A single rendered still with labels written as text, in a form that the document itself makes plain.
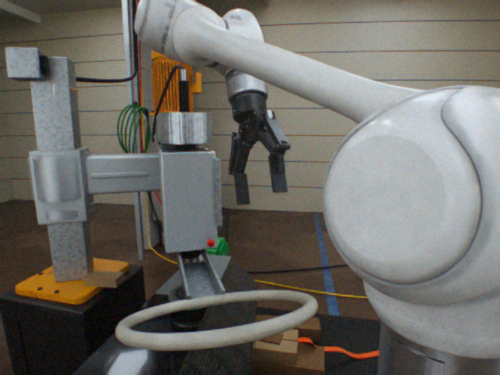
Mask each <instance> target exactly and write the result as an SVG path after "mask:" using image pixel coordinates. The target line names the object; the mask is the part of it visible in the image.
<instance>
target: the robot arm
mask: <svg viewBox="0 0 500 375"><path fill-rule="evenodd" d="M134 29H135V32H136V34H137V36H138V38H139V40H140V41H141V42H142V43H143V44H145V45H146V46H147V47H149V48H150V49H151V50H153V51H154V52H157V53H159V54H161V55H164V56H166V57H167V58H168V59H172V60H174V61H177V62H179V63H183V64H187V65H191V66H207V67H209V68H211V69H213V70H215V71H216V72H218V73H219V74H221V75H222V76H224V77H225V84H226V87H227V101H228V102H229V103H230V105H231V107H232V113H233V119H234V121H235V122H236V123H238V125H239V130H238V132H232V134H231V140H232V143H231V150H230V163H229V170H228V174H229V175H233V176H234V183H235V191H236V198H237V205H249V204H250V199H249V192H248V179H247V174H246V173H245V167H246V164H247V161H248V155H249V152H250V150H251V149H252V148H253V145H254V144H255V143H256V142H257V141H260V142H261V143H262V144H263V145H264V146H265V148H266V149H267V150H268V151H269V152H270V155H269V156H268V159H269V165H270V176H271V183H272V189H273V193H279V192H288V188H287V181H286V176H285V165H284V155H285V152H286V151H287V150H289V149H290V148H291V145H290V144H289V142H288V140H287V138H286V137H285V135H284V133H283V131H282V130H281V128H280V126H279V124H278V122H277V121H276V117H275V113H274V111H271V110H267V107H266V100H267V99H268V90H267V84H266V83H268V84H272V85H273V86H276V87H278V88H281V89H283V90H285V91H288V92H291V93H292V94H294V95H297V96H299V97H301V98H304V99H306V100H309V101H311V102H314V103H316V104H317V105H321V106H322V107H325V108H327V109H330V110H332V111H334V112H336V113H339V114H341V115H342V116H345V117H347V118H349V119H350V120H353V121H355V122H357V123H358V124H359V125H358V126H357V127H355V128H354V129H353V130H352V131H351V132H350V133H349V134H348V135H347V136H346V137H345V138H344V140H343V141H342V142H341V143H340V144H339V146H338V147H337V149H336V151H335V153H334V154H333V156H332V158H331V160H330V163H329V166H328V167H327V172H326V175H325V178H324V182H323V216H324V220H325V224H326V227H327V231H328V234H329V235H330V239H331V240H332V242H333V244H334V247H335V248H336V249H337V251H338V253H339V254H340V256H341V257H342V258H343V260H344V261H345V262H346V263H347V264H348V266H349V267H350V268H351V269H352V270H353V271H354V272H355V273H356V274H357V275H358V276H359V277H360V278H362V281H363V285H364V288H365V292H366V296H367V298H368V299H369V301H370V304H371V305H372V307H373V309H374V310H375V312H376V314H377V315H378V316H379V318H380V319H381V325H380V347H379V357H378V368H377V375H500V88H496V87H485V86H471V85H457V86H449V87H440V88H435V89H432V90H428V91H425V90H420V89H414V88H408V87H399V86H394V85H390V84H384V83H380V82H377V81H374V80H369V79H366V78H364V77H360V76H357V75H355V74H352V73H348V72H346V71H344V70H340V69H338V68H335V67H332V66H329V65H327V64H324V63H321V62H318V61H316V60H313V59H310V58H307V57H305V56H302V55H299V54H296V53H293V52H289V51H288V50H285V49H282V48H278V47H276V46H273V45H270V44H267V43H265V42H264V39H263V34H262V31H261V29H260V26H259V23H258V22H257V20H256V18H255V17H254V16H253V15H252V14H251V13H250V12H249V11H247V10H244V9H233V10H231V11H229V12H228V13H227V14H225V15H224V17H223V18H221V17H219V16H217V15H216V14H215V13H214V12H213V11H212V10H211V9H209V8H207V7H206V6H204V5H202V4H200V3H197V2H195V1H192V0H140V2H139V5H138V7H137V12H136V16H135V21H134ZM243 142H244V143H245V144H243ZM240 169H241V170H240Z"/></svg>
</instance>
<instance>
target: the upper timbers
mask: <svg viewBox="0 0 500 375"><path fill-rule="evenodd" d="M281 334H284V335H283V337H282V339H281V342H280V345H276V344H272V343H269V342H265V341H259V340H256V350H255V360H258V361H263V362H269V363H280V364H286V365H292V366H296V365H297V355H298V330H288V331H285V332H283V333H281Z"/></svg>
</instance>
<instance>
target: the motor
mask: <svg viewBox="0 0 500 375"><path fill-rule="evenodd" d="M152 61H153V62H154V63H153V64H152V98H153V111H152V112H150V117H153V116H154V115H155V111H156V109H157V106H158V104H159V100H160V98H161V96H162V93H163V90H164V87H165V86H166V82H167V80H168V77H169V75H170V72H171V70H172V68H174V67H175V65H182V67H183V68H184V69H185V70H187V81H188V83H189V110H190V112H194V107H193V95H199V94H200V93H202V79H201V73H196V72H194V71H193V73H192V66H191V65H187V64H183V63H181V62H177V61H174V60H172V59H168V58H167V57H166V56H164V55H161V54H159V53H157V52H154V51H153V50H152ZM179 81H180V69H177V70H176V72H175V73H174V75H173V78H172V80H171V82H170V85H169V87H168V90H167V92H166V95H165V98H164V100H163V102H162V105H161V108H160V110H159V113H179V112H180V99H179Z"/></svg>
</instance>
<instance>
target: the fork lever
mask: <svg viewBox="0 0 500 375"><path fill-rule="evenodd" d="M176 255H177V262H178V266H179V270H180V277H181V280H182V284H183V289H184V295H185V299H187V300H191V299H192V298H197V297H202V296H207V295H218V294H222V295H225V294H226V292H225V289H224V287H223V284H222V282H221V280H220V278H219V276H218V274H217V272H216V270H215V268H214V266H213V263H212V261H211V259H210V258H209V255H208V253H207V251H206V250H205V249H202V250H201V255H202V258H203V260H204V262H193V263H186V264H183V262H182V258H181V255H180V252H176ZM224 304H226V303H221V304H215V305H224ZM209 306H214V305H205V306H200V307H196V308H192V309H198V308H204V307H209ZM188 310H190V309H188Z"/></svg>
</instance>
